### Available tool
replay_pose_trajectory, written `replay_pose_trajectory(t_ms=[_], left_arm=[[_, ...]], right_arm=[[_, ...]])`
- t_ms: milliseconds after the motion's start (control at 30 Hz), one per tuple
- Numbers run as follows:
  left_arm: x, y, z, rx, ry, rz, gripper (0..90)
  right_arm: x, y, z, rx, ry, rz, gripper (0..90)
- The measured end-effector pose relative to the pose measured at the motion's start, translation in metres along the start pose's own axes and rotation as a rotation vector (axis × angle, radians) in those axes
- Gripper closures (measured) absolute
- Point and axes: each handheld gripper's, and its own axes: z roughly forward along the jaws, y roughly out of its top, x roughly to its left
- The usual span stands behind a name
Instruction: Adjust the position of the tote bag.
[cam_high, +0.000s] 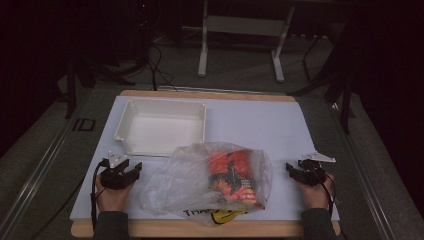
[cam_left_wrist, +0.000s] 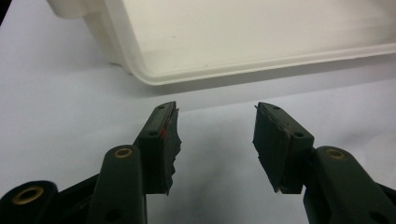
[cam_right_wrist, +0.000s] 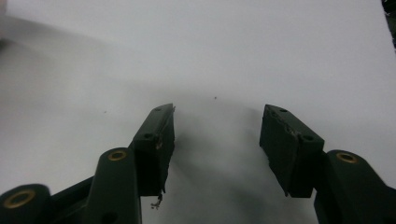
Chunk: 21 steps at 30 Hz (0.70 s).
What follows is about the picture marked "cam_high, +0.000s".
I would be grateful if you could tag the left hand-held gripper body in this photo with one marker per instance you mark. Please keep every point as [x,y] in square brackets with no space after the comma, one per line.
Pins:
[115,178]

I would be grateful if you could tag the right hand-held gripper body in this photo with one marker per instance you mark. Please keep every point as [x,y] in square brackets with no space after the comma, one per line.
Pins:
[313,175]

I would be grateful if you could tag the clear plastic bag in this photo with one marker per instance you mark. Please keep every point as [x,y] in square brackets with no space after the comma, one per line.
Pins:
[173,186]

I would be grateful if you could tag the white plastic tray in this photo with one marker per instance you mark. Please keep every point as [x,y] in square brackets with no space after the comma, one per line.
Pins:
[160,130]

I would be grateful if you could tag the orange and black snack packet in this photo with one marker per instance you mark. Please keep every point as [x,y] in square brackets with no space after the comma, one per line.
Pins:
[233,176]

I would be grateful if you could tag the person's left hand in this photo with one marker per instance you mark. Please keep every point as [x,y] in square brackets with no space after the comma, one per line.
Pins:
[113,200]

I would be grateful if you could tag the person's right hand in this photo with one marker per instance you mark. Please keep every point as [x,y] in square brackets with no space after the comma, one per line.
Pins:
[316,196]

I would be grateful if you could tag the white table mat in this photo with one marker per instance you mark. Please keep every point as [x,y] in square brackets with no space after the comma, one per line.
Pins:
[260,126]

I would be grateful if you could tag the black office chair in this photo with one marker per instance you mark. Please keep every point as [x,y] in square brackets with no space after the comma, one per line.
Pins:
[346,100]

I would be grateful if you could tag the black tripod stand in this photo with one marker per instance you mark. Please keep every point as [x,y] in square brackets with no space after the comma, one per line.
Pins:
[71,93]

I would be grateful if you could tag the aluminium floor rail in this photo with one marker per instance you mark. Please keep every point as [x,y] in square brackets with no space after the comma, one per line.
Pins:
[366,186]
[36,176]

